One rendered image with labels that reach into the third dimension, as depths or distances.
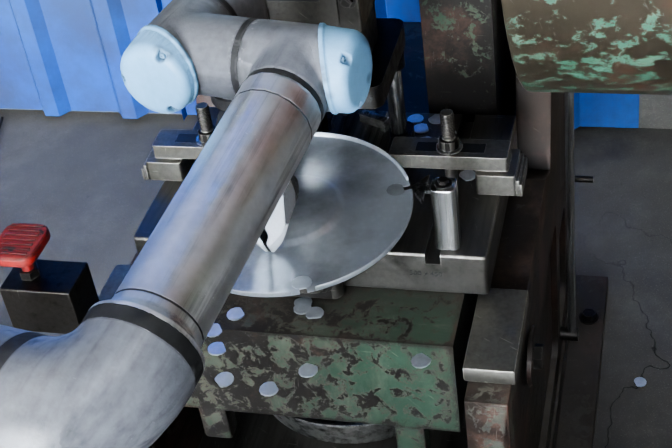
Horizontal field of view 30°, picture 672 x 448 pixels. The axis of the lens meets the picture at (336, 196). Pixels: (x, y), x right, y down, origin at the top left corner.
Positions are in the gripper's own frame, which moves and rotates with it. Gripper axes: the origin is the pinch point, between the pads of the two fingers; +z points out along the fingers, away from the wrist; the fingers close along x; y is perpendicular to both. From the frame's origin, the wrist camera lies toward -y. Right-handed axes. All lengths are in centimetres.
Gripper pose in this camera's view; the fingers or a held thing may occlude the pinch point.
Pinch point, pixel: (267, 246)
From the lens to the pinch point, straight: 139.4
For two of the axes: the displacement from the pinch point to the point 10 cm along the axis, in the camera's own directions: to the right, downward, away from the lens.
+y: 2.3, -6.1, 7.6
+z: 1.2, 7.9, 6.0
